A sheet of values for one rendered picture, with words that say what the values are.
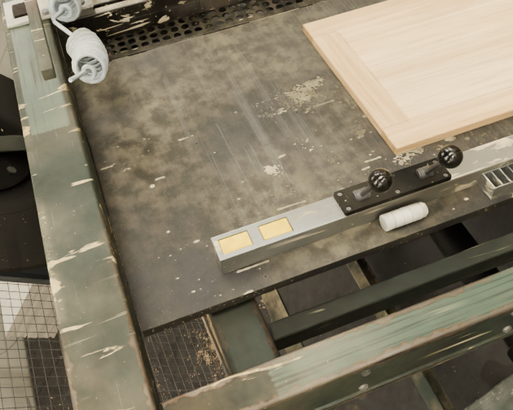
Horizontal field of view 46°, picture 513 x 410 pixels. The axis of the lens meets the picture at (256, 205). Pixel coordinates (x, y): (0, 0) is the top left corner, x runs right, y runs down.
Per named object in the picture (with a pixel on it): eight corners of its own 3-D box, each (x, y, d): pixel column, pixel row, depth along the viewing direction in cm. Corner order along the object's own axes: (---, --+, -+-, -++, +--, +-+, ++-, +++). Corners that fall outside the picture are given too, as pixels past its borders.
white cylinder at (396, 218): (386, 235, 102) (427, 220, 103) (388, 224, 99) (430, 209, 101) (378, 222, 104) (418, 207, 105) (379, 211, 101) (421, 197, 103)
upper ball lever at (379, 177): (373, 202, 102) (401, 185, 89) (352, 210, 102) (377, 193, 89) (365, 182, 103) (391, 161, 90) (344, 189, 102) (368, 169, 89)
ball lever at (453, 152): (436, 181, 104) (471, 160, 91) (416, 188, 104) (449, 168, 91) (427, 161, 105) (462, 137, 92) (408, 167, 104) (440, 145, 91)
